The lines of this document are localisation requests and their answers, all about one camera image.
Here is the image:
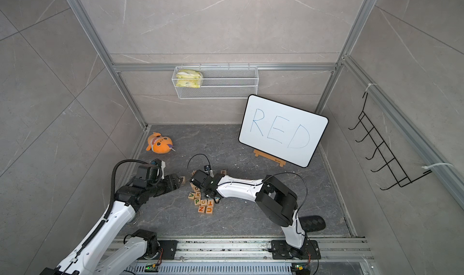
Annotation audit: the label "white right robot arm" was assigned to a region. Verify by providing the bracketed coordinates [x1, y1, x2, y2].
[190, 162, 326, 260]

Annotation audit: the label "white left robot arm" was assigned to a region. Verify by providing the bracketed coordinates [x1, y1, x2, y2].
[42, 159, 185, 275]

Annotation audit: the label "orange plush toy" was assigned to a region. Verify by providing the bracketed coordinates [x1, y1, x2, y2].
[146, 133, 174, 154]

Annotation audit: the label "wooden easel stand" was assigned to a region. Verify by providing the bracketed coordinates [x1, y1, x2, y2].
[253, 149, 286, 168]

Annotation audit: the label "whiteboard with RED written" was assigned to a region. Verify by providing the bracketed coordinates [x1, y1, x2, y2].
[239, 95, 329, 168]

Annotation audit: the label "yellow packet in basket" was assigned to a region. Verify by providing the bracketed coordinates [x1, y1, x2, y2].
[175, 70, 203, 89]

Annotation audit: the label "black oval pad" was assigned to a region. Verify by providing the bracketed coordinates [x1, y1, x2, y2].
[299, 215, 326, 233]

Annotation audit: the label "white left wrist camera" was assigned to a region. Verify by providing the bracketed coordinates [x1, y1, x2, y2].
[150, 159, 166, 176]

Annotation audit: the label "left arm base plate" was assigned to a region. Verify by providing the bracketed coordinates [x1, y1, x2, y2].
[143, 240, 178, 260]

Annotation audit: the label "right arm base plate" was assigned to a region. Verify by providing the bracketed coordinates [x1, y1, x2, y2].
[268, 238, 321, 260]

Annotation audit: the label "white wire mesh basket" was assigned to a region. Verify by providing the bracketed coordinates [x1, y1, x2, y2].
[172, 65, 259, 99]

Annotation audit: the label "black wire hook rack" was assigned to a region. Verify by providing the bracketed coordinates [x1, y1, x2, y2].
[348, 92, 432, 191]

